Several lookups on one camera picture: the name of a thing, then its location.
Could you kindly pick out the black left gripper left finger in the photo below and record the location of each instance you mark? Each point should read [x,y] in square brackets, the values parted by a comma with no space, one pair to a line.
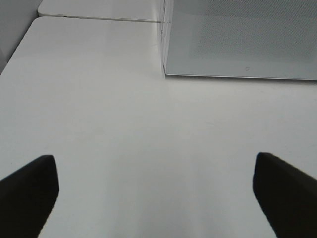
[27,197]

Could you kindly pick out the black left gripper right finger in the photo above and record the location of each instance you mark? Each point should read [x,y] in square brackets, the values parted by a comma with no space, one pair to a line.
[287,196]

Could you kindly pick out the white microwave door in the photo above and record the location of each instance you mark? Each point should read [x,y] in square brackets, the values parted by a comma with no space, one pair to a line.
[274,39]

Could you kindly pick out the white microwave oven body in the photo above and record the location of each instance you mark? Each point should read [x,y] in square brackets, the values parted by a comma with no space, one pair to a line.
[161,35]

